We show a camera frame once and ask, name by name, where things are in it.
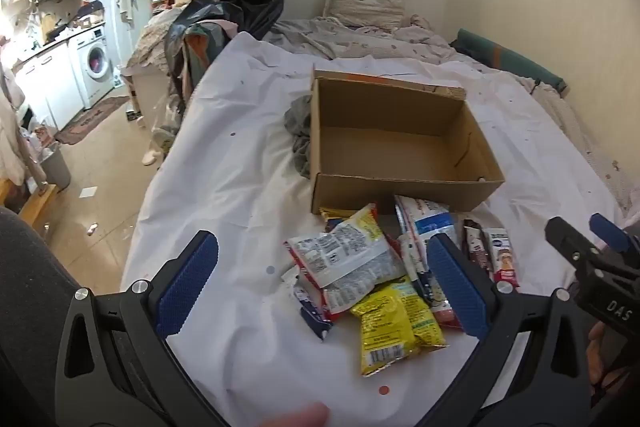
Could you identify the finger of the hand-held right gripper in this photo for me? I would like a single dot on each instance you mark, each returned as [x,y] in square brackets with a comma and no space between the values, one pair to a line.
[607,229]
[567,239]

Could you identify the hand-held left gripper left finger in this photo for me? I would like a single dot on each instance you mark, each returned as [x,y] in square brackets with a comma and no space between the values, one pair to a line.
[187,287]

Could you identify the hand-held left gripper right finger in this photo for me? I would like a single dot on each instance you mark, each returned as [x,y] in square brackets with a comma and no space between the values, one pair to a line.
[457,287]

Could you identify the brown chocolate bar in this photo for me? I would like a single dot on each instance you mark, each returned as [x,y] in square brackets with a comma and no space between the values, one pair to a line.
[476,247]

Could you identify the white red snack bar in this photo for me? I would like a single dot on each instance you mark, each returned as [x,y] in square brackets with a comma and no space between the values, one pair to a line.
[504,259]

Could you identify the yellow snack packet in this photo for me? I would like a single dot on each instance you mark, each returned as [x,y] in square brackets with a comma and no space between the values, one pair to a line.
[382,332]
[425,314]

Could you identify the white label snack packet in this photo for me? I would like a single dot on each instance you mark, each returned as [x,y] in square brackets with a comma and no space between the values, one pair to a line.
[335,247]

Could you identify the brown cardboard box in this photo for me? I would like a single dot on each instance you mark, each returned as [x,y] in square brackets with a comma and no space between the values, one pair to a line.
[390,157]

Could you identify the person's right hand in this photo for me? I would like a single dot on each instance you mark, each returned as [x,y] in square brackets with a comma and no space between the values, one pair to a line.
[600,349]

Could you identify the person's left hand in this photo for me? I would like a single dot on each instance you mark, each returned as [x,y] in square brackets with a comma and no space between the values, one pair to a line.
[300,416]

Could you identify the white slippers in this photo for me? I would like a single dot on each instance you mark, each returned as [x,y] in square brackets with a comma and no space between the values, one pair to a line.
[151,156]

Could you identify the small yellow striped packet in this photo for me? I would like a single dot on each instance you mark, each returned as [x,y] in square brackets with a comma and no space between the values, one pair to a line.
[332,218]

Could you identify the person's left leg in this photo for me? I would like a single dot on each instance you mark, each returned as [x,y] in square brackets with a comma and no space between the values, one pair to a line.
[35,307]

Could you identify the wooden bench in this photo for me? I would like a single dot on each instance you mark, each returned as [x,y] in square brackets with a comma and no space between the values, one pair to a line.
[30,207]

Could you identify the grey waste bin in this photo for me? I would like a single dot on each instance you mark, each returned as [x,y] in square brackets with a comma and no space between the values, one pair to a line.
[55,167]

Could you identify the green cushion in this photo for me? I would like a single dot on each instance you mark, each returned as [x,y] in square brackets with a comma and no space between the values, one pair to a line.
[515,62]

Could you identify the grey cloth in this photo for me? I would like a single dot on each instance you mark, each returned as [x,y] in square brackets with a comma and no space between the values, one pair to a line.
[300,137]

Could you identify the brown floor rug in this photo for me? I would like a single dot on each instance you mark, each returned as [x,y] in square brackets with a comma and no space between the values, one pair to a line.
[92,119]

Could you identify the white washing machine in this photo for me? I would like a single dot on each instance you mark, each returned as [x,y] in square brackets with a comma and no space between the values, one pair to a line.
[95,62]

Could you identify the white kitchen cabinet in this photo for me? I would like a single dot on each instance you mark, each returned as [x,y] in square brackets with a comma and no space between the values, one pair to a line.
[47,82]

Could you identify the patterned duvet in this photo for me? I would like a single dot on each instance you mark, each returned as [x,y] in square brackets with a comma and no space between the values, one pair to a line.
[360,42]

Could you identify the patterned pillow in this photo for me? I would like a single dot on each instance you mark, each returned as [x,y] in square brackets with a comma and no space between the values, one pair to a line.
[367,4]

